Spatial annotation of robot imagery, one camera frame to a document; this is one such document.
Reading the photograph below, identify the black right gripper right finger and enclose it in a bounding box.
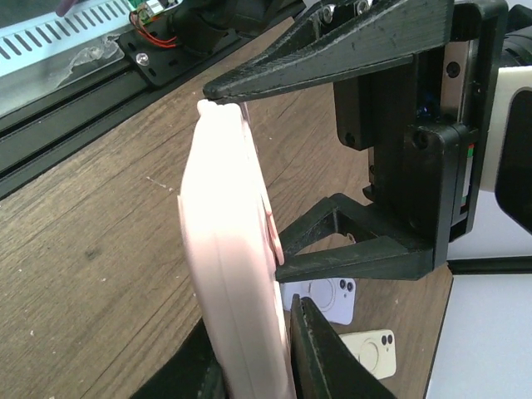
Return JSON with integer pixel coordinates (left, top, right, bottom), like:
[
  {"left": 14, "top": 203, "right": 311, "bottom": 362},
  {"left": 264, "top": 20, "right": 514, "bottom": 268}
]
[{"left": 290, "top": 297, "right": 394, "bottom": 399}]

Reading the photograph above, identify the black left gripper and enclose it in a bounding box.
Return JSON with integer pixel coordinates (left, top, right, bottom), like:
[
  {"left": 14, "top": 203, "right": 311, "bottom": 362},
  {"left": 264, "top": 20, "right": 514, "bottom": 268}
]
[{"left": 275, "top": 1, "right": 508, "bottom": 280}]

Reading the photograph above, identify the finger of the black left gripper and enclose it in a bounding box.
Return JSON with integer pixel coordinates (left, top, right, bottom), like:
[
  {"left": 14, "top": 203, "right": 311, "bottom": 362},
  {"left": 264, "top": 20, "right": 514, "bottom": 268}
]
[{"left": 203, "top": 0, "right": 453, "bottom": 103}]

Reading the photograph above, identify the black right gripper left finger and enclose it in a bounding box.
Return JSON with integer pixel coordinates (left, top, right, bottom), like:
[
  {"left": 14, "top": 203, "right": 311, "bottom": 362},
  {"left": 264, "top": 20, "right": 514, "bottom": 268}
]
[{"left": 131, "top": 318, "right": 227, "bottom": 399}]

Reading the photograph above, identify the pink phone case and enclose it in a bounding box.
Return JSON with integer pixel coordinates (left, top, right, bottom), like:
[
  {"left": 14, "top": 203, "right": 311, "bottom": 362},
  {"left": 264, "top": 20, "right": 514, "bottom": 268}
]
[{"left": 178, "top": 100, "right": 296, "bottom": 398}]

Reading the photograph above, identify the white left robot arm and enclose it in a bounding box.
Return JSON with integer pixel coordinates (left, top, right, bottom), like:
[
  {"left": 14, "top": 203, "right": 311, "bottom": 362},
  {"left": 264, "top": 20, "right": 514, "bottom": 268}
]
[{"left": 204, "top": 1, "right": 531, "bottom": 283}]

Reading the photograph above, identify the cream phone case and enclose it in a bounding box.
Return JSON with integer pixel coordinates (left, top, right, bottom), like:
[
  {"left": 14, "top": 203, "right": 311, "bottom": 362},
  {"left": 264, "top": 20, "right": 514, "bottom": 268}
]
[{"left": 340, "top": 329, "right": 397, "bottom": 380}]

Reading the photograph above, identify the lavender phone case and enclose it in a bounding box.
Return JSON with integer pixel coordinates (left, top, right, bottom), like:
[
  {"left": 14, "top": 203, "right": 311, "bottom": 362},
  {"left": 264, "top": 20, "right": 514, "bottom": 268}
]
[{"left": 280, "top": 278, "right": 356, "bottom": 325}]

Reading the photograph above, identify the light blue slotted strip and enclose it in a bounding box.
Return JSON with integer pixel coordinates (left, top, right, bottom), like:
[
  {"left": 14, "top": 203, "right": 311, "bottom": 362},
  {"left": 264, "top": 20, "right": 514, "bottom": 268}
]
[{"left": 1, "top": 1, "right": 140, "bottom": 62}]

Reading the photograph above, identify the black frame rail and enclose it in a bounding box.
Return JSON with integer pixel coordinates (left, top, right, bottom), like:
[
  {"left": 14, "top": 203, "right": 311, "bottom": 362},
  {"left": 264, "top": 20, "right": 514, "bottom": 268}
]
[{"left": 1, "top": 1, "right": 303, "bottom": 198}]

